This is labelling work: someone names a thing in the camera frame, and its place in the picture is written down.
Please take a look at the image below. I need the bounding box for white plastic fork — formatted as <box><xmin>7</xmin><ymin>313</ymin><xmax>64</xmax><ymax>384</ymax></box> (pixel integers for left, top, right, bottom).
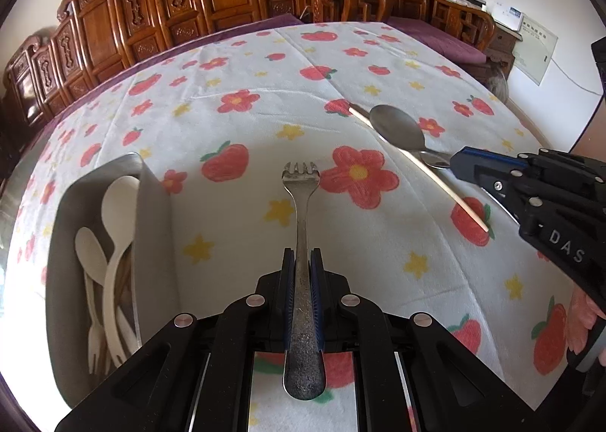
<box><xmin>84</xmin><ymin>274</ymin><xmax>106</xmax><ymax>377</ymax></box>

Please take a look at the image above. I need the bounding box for white telephone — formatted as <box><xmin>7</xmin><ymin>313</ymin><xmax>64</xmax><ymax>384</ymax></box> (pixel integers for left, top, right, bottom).
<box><xmin>490</xmin><ymin>1</ymin><xmax>524</xmax><ymax>32</ymax></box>

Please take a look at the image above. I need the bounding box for grey metal tray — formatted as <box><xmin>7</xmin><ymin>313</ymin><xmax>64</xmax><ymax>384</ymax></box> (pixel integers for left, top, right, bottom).
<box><xmin>46</xmin><ymin>153</ymin><xmax>180</xmax><ymax>407</ymax></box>

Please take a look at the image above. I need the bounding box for metal fork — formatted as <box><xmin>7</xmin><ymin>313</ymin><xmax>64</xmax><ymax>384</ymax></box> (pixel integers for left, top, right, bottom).
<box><xmin>281</xmin><ymin>162</ymin><xmax>326</xmax><ymax>401</ymax></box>

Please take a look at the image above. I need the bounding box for person's right hand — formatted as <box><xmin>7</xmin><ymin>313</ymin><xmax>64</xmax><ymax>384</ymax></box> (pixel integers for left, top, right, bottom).
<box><xmin>566</xmin><ymin>286</ymin><xmax>605</xmax><ymax>354</ymax></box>

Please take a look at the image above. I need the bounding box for purple armchair cushion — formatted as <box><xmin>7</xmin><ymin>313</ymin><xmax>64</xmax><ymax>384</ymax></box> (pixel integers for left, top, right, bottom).
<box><xmin>386</xmin><ymin>17</ymin><xmax>487</xmax><ymax>65</ymax></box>

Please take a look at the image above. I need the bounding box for white plastic spoon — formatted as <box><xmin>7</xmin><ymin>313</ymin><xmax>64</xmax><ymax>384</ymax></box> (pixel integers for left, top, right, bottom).
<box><xmin>101</xmin><ymin>176</ymin><xmax>140</xmax><ymax>366</ymax></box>
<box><xmin>75</xmin><ymin>227</ymin><xmax>139</xmax><ymax>354</ymax></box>

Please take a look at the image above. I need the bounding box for wooden side table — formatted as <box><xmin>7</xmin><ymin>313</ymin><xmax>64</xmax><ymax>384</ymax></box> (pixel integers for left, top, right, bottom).
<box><xmin>485</xmin><ymin>23</ymin><xmax>523</xmax><ymax>78</ymax></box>

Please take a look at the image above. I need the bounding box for brown wooden chopstick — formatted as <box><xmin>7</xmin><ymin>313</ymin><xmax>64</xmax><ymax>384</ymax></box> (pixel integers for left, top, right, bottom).
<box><xmin>114</xmin><ymin>247</ymin><xmax>131</xmax><ymax>308</ymax></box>

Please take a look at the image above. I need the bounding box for carved wooden sofa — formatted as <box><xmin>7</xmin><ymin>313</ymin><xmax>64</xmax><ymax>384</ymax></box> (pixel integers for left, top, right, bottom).
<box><xmin>2</xmin><ymin>0</ymin><xmax>351</xmax><ymax>131</ymax></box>

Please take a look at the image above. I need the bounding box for metal spoon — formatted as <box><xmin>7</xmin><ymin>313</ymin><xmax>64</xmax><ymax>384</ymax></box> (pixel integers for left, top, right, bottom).
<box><xmin>369</xmin><ymin>105</ymin><xmax>450</xmax><ymax>170</ymax></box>

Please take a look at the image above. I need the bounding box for white wall panel box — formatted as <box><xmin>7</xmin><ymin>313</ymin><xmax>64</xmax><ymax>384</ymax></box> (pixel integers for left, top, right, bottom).
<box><xmin>512</xmin><ymin>15</ymin><xmax>558</xmax><ymax>86</ymax></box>

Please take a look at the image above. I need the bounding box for strawberry flower tablecloth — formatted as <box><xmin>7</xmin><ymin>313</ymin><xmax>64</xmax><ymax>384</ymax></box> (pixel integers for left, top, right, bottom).
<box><xmin>1</xmin><ymin>22</ymin><xmax>587</xmax><ymax>431</ymax></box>

